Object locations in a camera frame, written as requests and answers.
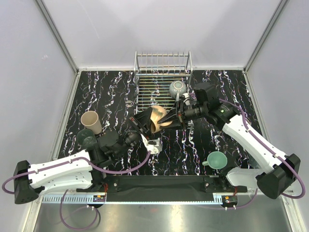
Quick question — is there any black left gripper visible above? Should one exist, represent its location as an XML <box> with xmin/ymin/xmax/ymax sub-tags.
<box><xmin>115</xmin><ymin>107</ymin><xmax>154</xmax><ymax>158</ymax></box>

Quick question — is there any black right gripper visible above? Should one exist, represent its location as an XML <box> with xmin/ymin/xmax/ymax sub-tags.
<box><xmin>157</xmin><ymin>99</ymin><xmax>207</xmax><ymax>131</ymax></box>

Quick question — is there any tan round ceramic mug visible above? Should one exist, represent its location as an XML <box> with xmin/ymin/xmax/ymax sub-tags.
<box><xmin>150</xmin><ymin>105</ymin><xmax>172</xmax><ymax>133</ymax></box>

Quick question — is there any grey speckled ceramic mug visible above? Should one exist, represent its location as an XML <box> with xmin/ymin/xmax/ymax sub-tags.
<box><xmin>169</xmin><ymin>80</ymin><xmax>187</xmax><ymax>101</ymax></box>

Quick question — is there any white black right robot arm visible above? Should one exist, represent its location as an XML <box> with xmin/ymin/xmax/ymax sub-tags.
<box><xmin>158</xmin><ymin>81</ymin><xmax>306</xmax><ymax>199</ymax></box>

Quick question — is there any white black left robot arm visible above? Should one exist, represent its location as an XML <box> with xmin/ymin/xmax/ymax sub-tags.
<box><xmin>11</xmin><ymin>107</ymin><xmax>158</xmax><ymax>204</ymax></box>

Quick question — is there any beige tall tumbler cup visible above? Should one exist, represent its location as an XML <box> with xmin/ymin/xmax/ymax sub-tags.
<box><xmin>81</xmin><ymin>111</ymin><xmax>102</xmax><ymax>134</ymax></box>

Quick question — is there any mint green mug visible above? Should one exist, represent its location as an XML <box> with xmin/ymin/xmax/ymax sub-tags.
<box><xmin>202</xmin><ymin>151</ymin><xmax>228</xmax><ymax>170</ymax></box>

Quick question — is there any dark green glass cup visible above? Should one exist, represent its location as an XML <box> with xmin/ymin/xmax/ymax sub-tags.
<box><xmin>76</xmin><ymin>129</ymin><xmax>97</xmax><ymax>151</ymax></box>

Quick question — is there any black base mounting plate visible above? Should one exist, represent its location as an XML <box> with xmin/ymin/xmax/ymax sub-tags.
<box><xmin>77</xmin><ymin>175</ymin><xmax>247</xmax><ymax>194</ymax></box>

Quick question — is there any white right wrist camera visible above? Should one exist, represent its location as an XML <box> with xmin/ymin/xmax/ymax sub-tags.
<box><xmin>182</xmin><ymin>93</ymin><xmax>190</xmax><ymax>105</ymax></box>

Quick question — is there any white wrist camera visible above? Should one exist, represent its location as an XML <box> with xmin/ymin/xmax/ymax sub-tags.
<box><xmin>182</xmin><ymin>93</ymin><xmax>190</xmax><ymax>105</ymax></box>
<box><xmin>141</xmin><ymin>135</ymin><xmax>163</xmax><ymax>155</ymax></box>

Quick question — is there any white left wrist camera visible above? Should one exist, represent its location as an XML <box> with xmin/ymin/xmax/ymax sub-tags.
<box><xmin>141</xmin><ymin>135</ymin><xmax>163</xmax><ymax>155</ymax></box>

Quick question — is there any silver wire dish rack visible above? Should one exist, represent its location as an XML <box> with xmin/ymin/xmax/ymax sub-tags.
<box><xmin>134</xmin><ymin>52</ymin><xmax>193</xmax><ymax>114</ymax></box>

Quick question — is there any aluminium slotted rail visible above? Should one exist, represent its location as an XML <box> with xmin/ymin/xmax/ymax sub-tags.
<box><xmin>42</xmin><ymin>192</ymin><xmax>225</xmax><ymax>205</ymax></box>

